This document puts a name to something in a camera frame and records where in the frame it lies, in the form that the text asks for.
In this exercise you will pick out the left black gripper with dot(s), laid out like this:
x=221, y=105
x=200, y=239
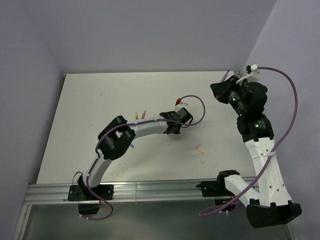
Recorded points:
x=171, y=113

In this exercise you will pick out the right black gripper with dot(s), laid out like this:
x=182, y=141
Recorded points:
x=218, y=89

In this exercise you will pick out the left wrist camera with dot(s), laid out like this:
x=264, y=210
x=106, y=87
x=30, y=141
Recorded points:
x=179, y=105

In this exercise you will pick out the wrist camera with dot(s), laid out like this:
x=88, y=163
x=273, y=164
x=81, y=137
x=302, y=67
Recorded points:
x=253, y=74
x=179, y=105

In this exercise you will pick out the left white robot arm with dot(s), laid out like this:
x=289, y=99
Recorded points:
x=116, y=138

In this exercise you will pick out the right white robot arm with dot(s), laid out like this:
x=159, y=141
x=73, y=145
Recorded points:
x=271, y=205

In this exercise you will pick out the purple pen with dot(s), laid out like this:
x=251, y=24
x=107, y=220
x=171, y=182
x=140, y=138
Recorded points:
x=225, y=76

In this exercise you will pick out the pink pen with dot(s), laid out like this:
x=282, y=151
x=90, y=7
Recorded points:
x=143, y=114

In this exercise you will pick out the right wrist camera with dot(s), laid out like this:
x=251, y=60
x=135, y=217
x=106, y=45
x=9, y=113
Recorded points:
x=253, y=74

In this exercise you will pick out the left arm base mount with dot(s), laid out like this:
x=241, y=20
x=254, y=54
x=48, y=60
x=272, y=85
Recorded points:
x=89, y=204

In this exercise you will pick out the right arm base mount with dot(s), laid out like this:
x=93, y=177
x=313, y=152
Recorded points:
x=216, y=188

